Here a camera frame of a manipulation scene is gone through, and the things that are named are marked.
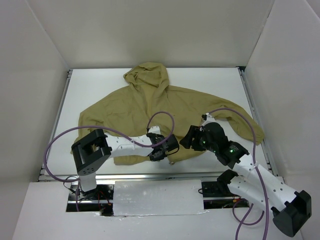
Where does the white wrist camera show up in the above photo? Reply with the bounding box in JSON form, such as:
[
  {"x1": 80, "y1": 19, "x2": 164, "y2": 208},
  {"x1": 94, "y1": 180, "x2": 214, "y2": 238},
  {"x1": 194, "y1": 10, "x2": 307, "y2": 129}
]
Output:
[
  {"x1": 201, "y1": 113, "x2": 216, "y2": 127},
  {"x1": 146, "y1": 126, "x2": 161, "y2": 138}
]

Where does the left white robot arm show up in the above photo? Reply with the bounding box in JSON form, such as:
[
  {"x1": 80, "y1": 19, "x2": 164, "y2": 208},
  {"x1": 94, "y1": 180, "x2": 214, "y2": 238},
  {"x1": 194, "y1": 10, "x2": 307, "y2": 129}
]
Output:
[{"x1": 71, "y1": 126, "x2": 180, "y2": 200}]

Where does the white foam front panel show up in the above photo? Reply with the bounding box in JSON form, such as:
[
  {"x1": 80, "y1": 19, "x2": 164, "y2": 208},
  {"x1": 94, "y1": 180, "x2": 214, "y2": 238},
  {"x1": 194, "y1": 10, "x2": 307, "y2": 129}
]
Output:
[{"x1": 112, "y1": 180, "x2": 205, "y2": 217}]

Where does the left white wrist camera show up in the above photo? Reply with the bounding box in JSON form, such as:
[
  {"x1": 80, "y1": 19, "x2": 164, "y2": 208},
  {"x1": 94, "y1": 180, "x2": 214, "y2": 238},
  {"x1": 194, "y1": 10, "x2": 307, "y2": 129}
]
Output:
[{"x1": 146, "y1": 126, "x2": 161, "y2": 138}]

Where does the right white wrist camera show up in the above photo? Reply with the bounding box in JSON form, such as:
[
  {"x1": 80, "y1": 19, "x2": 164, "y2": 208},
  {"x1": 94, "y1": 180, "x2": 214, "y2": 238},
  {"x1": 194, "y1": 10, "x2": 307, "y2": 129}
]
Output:
[{"x1": 201, "y1": 113, "x2": 216, "y2": 127}]

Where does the tan hooded zip jacket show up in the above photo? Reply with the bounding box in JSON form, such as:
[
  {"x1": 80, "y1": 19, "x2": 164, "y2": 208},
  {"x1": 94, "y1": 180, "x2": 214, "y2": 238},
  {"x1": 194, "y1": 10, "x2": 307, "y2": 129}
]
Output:
[{"x1": 77, "y1": 61, "x2": 265, "y2": 167}]

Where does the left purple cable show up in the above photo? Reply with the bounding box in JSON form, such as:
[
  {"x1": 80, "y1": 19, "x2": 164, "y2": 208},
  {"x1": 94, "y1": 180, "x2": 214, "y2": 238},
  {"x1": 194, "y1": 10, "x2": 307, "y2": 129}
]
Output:
[{"x1": 42, "y1": 111, "x2": 175, "y2": 212}]

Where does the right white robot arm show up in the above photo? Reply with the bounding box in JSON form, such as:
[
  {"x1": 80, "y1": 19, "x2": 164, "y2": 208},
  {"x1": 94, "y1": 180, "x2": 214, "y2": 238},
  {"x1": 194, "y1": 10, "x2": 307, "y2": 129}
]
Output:
[{"x1": 180, "y1": 122, "x2": 312, "y2": 237}]

